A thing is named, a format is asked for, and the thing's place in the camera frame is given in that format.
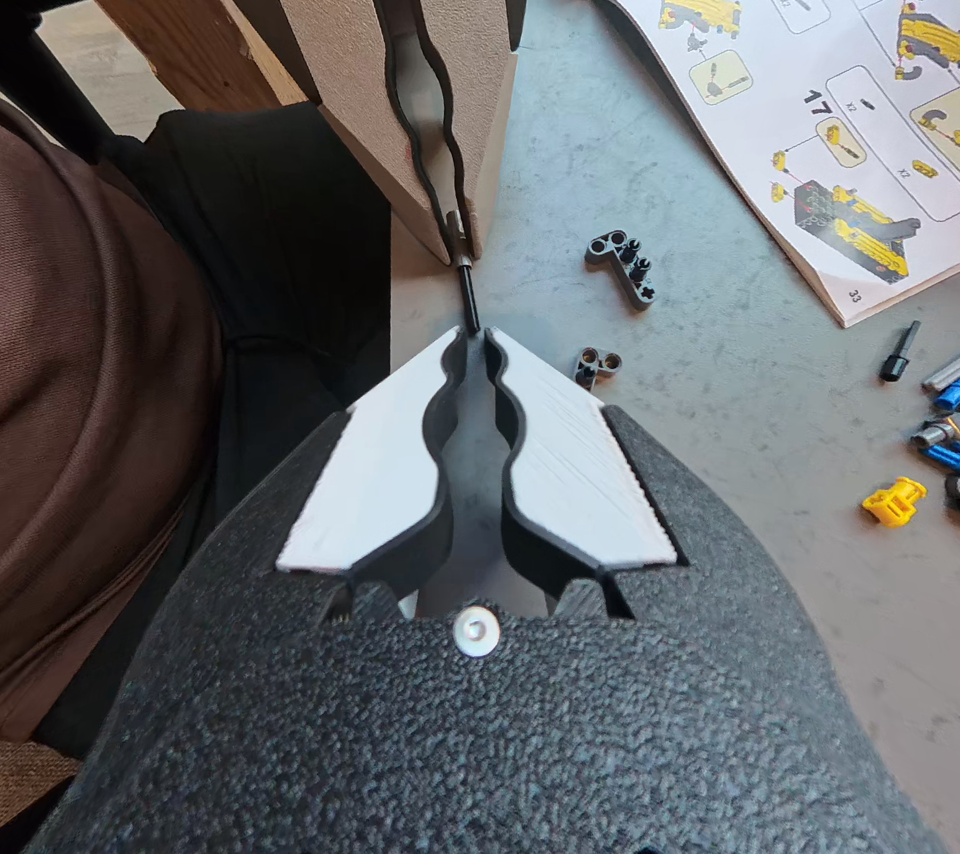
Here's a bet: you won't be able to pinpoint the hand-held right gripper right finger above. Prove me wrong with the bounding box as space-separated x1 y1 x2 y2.
484 327 681 620

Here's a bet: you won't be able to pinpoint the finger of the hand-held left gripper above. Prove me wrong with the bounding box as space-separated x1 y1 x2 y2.
246 0 459 266
405 0 520 264

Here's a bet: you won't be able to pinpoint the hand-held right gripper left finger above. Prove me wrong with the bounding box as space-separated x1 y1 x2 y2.
276 326 471 600

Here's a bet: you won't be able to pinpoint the black axle rod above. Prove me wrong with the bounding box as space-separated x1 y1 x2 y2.
457 261 483 335

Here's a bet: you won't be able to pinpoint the grey stone-look desk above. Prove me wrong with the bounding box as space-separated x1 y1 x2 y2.
390 0 960 854

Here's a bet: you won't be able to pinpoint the grey L-shaped beam with pins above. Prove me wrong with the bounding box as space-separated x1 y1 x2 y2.
575 346 624 390
584 229 658 312

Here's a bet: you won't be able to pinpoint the wooden beam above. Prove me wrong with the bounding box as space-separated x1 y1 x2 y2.
93 0 309 116

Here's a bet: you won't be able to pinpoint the person's black pants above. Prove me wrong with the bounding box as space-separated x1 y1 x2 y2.
37 104 395 757

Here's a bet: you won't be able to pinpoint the open instruction booklet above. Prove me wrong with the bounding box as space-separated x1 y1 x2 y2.
538 0 960 330

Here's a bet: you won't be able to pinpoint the person's brown sweater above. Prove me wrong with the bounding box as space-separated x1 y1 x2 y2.
0 96 226 742

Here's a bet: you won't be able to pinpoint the yellow connector piece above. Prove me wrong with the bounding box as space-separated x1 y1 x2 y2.
861 476 929 528

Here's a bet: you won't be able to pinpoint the black axle pin with stop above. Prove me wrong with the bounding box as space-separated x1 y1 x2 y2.
879 320 922 384

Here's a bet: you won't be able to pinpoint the pile of small building pieces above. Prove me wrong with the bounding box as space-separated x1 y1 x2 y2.
907 377 960 513

